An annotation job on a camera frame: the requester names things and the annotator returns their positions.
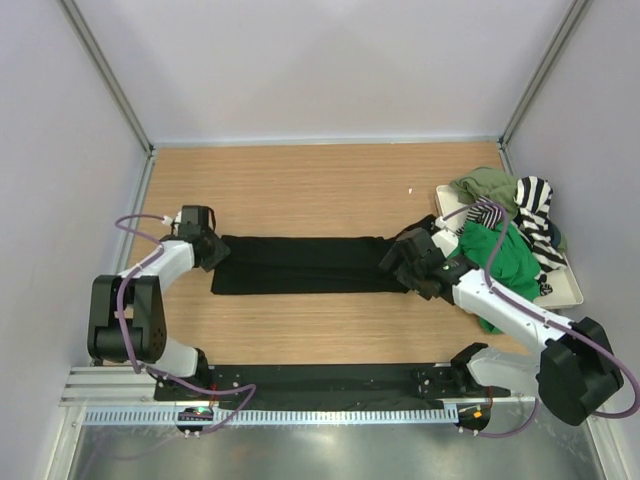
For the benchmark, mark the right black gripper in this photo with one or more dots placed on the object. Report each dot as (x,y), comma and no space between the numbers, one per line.
(403,276)

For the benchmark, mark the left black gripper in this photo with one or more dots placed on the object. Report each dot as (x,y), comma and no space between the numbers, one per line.
(221,251)

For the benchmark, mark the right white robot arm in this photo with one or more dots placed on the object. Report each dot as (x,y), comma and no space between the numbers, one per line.
(569,366)

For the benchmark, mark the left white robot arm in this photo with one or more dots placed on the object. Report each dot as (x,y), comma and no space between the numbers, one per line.
(127,321)

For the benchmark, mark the olive green tank top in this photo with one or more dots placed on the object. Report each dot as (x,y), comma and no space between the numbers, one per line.
(494,184)

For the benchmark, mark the bright green tank top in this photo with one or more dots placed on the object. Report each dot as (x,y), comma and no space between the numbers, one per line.
(514,266)

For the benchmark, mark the black white striped tank top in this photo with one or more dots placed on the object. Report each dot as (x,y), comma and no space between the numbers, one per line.
(532,201)

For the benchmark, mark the white plastic tray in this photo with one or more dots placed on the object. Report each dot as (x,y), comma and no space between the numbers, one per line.
(566,292)

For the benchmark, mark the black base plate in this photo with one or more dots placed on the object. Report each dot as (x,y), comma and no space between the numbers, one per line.
(349,387)

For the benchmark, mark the slotted cable duct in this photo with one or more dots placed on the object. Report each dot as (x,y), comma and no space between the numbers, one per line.
(200,416)

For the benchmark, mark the aluminium front rail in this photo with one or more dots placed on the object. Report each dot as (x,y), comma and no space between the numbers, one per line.
(106,386)

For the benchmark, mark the left aluminium frame post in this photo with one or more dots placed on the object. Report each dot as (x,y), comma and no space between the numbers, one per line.
(100,62)

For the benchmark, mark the aluminium frame post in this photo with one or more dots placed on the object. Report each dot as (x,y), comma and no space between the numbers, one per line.
(100,62)
(559,41)

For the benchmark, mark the right aluminium frame post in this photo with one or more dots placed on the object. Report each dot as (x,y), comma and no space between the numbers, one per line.
(559,41)

